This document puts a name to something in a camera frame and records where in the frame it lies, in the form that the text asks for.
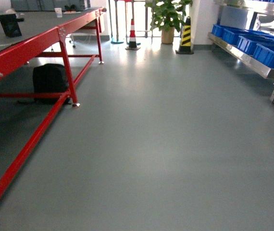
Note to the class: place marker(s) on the stainless steel roller shelf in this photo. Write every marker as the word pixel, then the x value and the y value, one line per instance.
pixel 239 32

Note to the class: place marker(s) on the red white traffic cone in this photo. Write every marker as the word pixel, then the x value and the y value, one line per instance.
pixel 132 44

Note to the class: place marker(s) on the yellow black striped cone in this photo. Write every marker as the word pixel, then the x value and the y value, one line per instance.
pixel 185 43

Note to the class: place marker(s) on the black backpack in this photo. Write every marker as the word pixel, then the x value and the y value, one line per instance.
pixel 50 78

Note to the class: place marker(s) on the green potted plant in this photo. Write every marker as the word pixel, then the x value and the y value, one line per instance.
pixel 167 16

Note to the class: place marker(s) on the white paper cup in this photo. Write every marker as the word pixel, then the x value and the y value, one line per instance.
pixel 58 12

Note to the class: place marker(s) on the blue bin front right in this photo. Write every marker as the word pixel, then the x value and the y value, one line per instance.
pixel 248 45

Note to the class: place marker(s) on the blue bin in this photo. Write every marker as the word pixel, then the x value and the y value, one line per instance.
pixel 264 54
pixel 248 45

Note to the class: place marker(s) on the blue bin front left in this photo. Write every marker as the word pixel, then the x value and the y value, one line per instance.
pixel 264 54

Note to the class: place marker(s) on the right black stand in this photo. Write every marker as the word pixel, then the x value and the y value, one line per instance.
pixel 10 25

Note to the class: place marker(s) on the red metal table frame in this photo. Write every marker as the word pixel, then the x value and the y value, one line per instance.
pixel 45 37

